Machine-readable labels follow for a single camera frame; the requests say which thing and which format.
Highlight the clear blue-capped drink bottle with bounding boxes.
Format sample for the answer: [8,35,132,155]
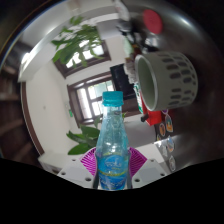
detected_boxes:
[94,90,131,191]

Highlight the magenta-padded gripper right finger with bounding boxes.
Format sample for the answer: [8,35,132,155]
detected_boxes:
[128,147,167,189]

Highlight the green plant in white pot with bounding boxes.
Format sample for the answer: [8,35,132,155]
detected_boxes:
[50,15,108,68]
[65,114,102,156]

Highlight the dark wooden double door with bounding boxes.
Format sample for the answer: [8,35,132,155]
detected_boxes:
[66,71,118,126]

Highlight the red plastic box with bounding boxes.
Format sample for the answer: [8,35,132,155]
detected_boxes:
[141,99,163,127]

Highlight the black chair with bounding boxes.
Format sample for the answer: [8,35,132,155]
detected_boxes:
[109,63,140,103]

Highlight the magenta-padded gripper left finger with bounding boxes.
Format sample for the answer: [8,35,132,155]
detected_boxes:
[57,148,98,189]

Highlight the grey patterned cup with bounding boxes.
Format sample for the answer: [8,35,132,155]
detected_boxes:
[134,50,199,112]

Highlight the dark wood framed window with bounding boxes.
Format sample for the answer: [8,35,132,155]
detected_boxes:
[53,39,112,79]

